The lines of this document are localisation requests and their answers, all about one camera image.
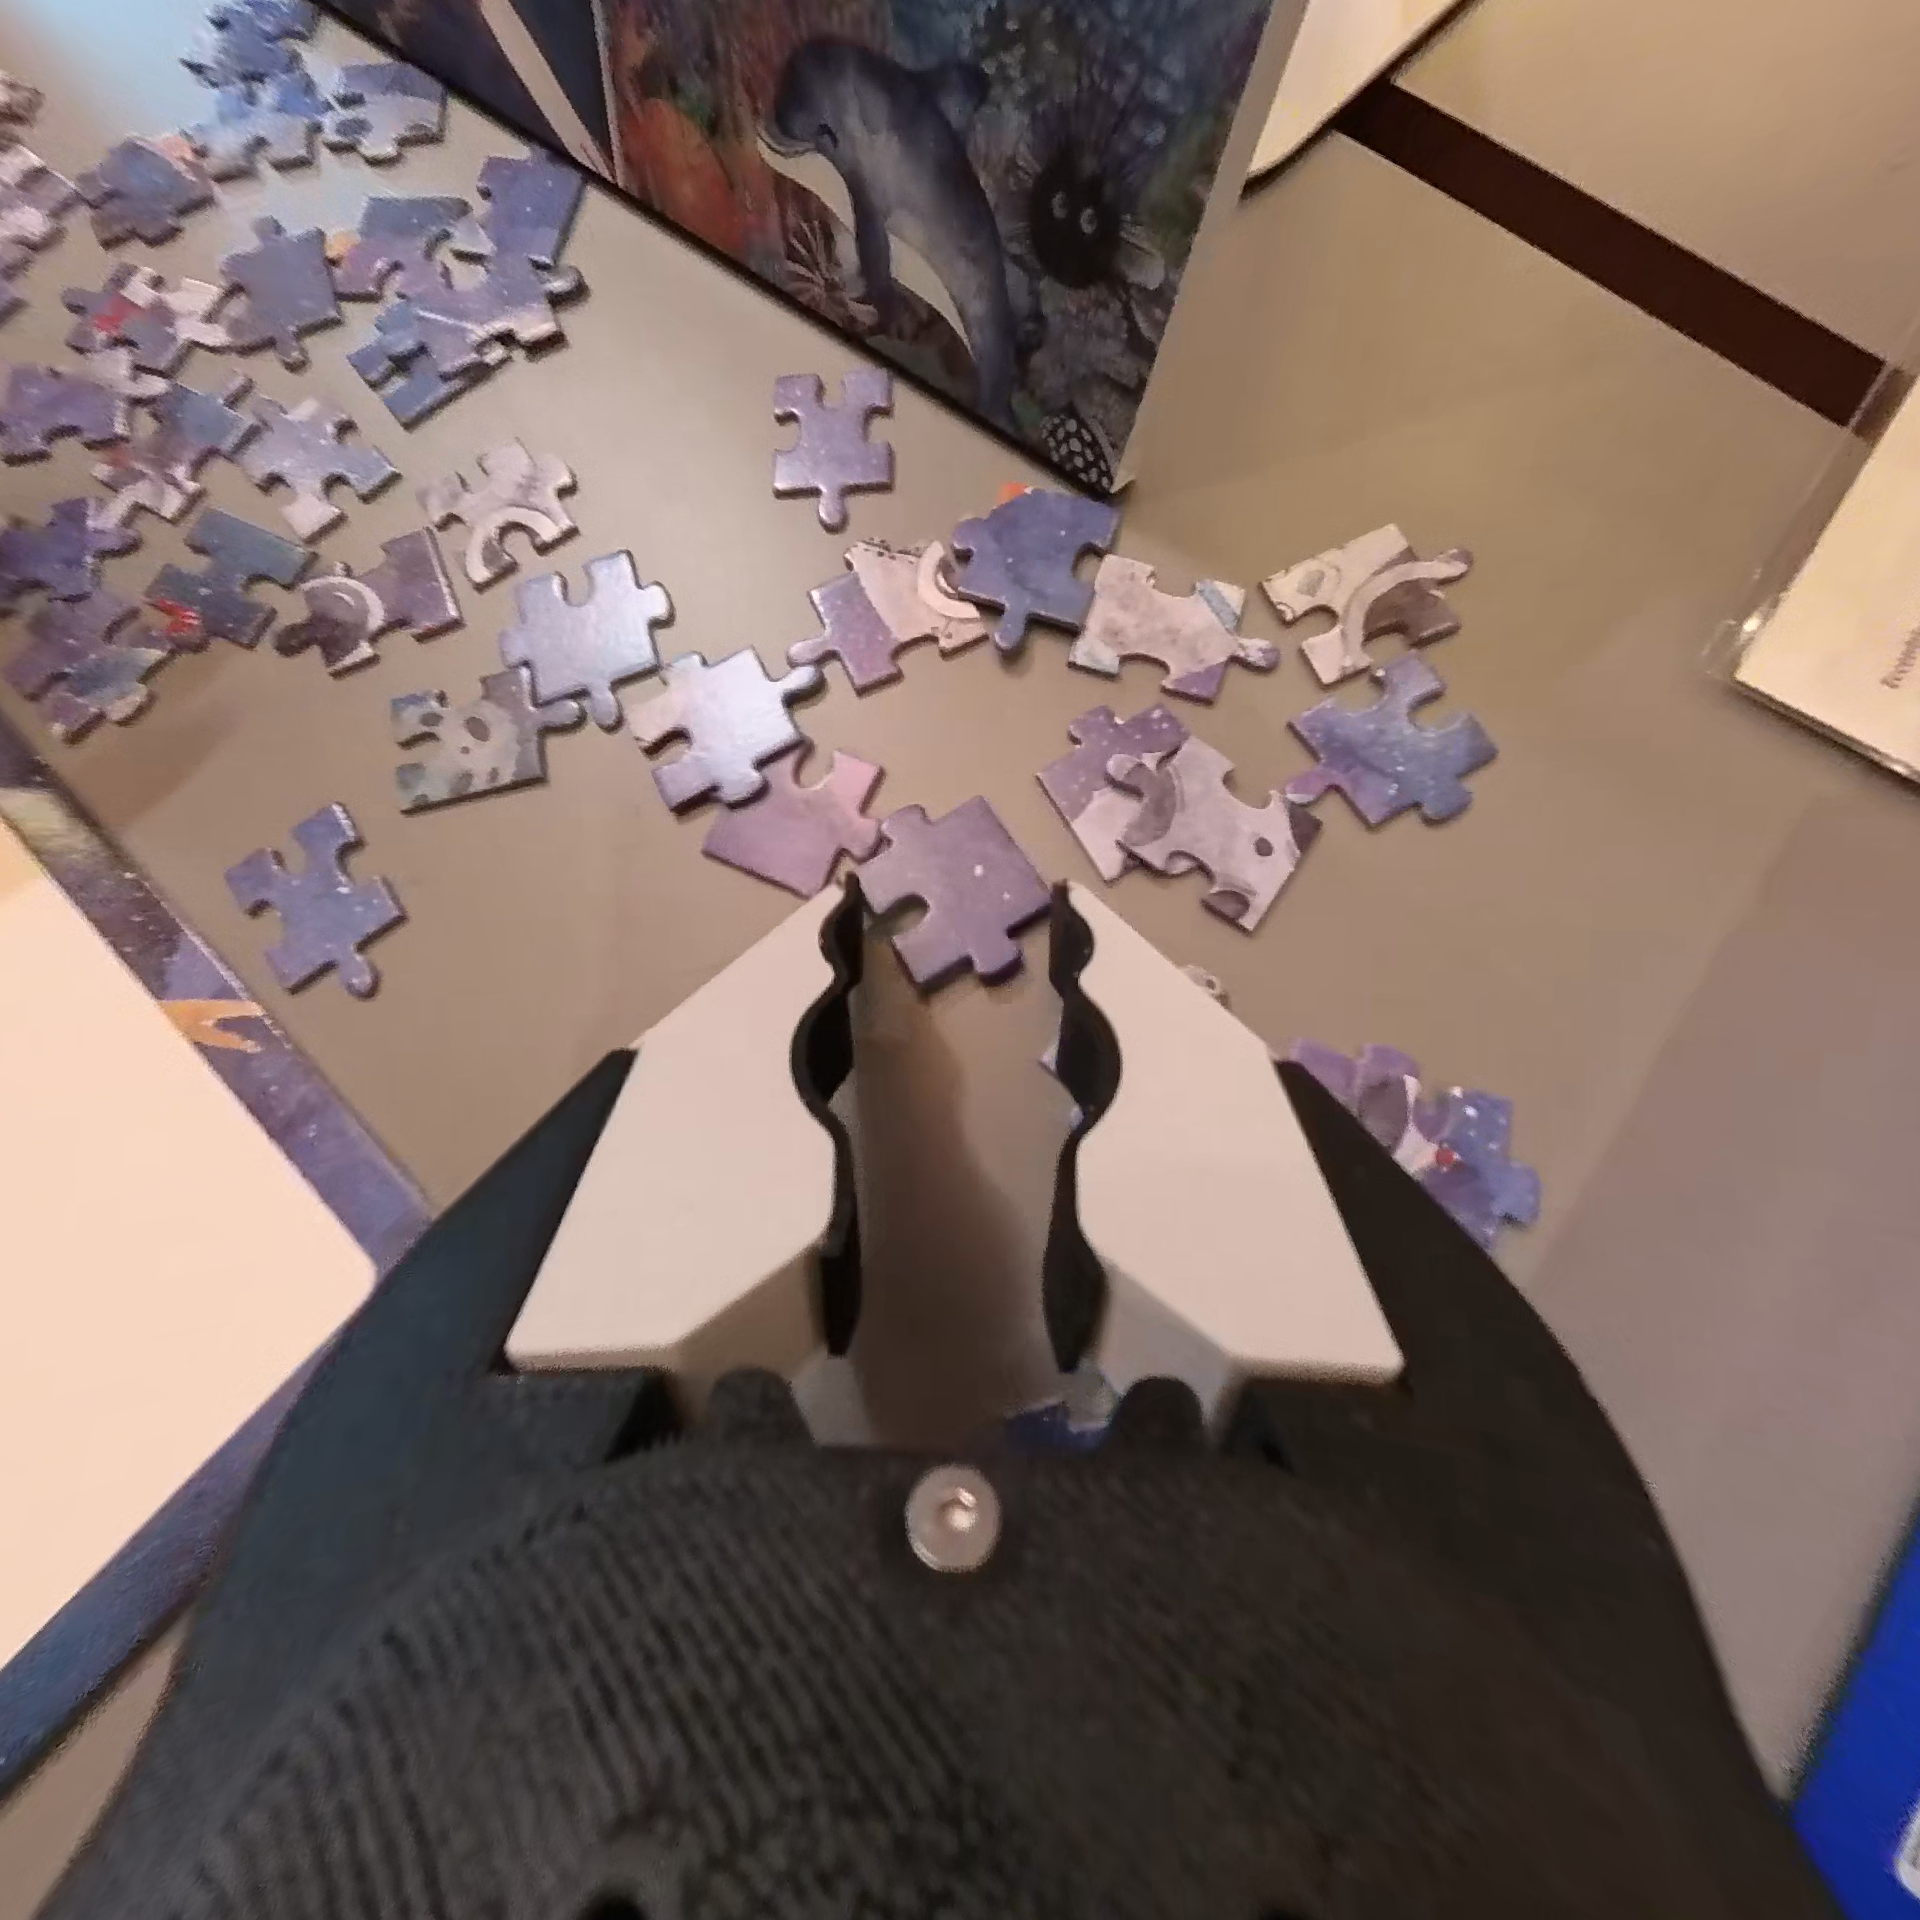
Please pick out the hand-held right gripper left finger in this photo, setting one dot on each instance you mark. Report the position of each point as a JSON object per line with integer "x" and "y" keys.
{"x": 690, "y": 1200}

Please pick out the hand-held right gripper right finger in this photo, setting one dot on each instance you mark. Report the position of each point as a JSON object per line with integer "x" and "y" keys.
{"x": 1230, "y": 1200}

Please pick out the dark blue starry jigsaw piece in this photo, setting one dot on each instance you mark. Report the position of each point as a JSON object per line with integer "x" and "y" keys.
{"x": 960, "y": 886}

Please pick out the puzzle pieces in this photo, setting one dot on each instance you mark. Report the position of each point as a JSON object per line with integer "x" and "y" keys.
{"x": 721, "y": 728}

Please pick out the space puzzle frame tray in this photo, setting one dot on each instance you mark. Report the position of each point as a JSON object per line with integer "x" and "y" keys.
{"x": 120, "y": 1200}

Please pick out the printed paper sheet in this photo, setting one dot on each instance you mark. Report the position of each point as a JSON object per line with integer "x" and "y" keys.
{"x": 1862, "y": 646}

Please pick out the blue bin with white tag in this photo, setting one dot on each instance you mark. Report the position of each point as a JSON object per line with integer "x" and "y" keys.
{"x": 1869, "y": 1771}

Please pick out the four-picture puzzle reference board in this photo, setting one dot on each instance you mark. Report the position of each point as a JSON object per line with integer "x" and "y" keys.
{"x": 932, "y": 182}

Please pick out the white flat stand base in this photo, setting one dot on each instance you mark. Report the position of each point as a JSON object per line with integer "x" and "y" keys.
{"x": 1335, "y": 61}

